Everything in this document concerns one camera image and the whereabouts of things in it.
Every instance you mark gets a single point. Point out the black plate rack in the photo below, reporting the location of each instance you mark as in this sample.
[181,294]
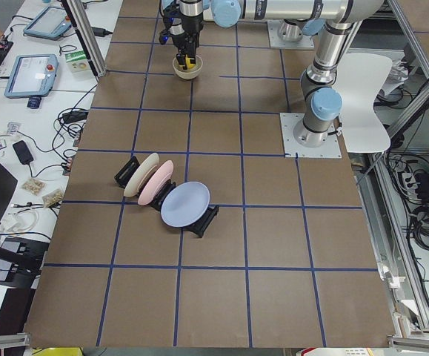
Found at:
[198,227]

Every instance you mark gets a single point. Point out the black power adapter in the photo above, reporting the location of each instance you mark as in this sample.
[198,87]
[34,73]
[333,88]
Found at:
[101,32]

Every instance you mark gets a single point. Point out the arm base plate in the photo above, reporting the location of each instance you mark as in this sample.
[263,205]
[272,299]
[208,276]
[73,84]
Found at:
[288,34]
[299,142]

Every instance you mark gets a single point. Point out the white ceramic bowl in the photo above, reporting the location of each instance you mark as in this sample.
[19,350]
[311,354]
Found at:
[188,74]

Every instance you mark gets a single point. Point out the black phone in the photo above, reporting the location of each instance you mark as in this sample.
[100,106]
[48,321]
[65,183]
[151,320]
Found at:
[23,152]

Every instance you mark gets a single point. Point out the teach pendant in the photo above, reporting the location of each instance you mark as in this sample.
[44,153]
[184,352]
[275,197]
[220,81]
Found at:
[32,75]
[52,23]

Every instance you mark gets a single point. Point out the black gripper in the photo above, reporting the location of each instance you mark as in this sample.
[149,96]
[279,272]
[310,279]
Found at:
[187,29]

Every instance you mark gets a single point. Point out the far teach pendant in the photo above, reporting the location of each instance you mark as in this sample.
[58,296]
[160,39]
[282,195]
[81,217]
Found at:
[52,23]

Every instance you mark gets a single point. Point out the near teach pendant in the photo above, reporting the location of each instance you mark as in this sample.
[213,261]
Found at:
[32,75]

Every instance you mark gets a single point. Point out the green white box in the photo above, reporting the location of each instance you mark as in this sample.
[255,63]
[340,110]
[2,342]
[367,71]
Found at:
[76,61]

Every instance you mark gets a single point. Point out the aluminium frame post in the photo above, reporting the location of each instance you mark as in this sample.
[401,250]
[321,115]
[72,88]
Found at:
[80,22]

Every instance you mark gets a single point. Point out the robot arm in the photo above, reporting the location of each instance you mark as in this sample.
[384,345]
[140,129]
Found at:
[184,21]
[323,103]

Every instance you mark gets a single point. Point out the cream plate in rack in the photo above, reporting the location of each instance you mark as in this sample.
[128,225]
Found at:
[141,175]

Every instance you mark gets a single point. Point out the light blue plate in rack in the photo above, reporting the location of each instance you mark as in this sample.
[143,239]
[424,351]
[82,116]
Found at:
[185,204]

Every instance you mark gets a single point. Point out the white chair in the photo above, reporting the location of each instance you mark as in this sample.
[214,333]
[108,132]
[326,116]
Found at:
[359,78]

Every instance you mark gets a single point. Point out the pink plate in rack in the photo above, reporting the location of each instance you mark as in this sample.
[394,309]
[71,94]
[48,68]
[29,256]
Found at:
[155,183]

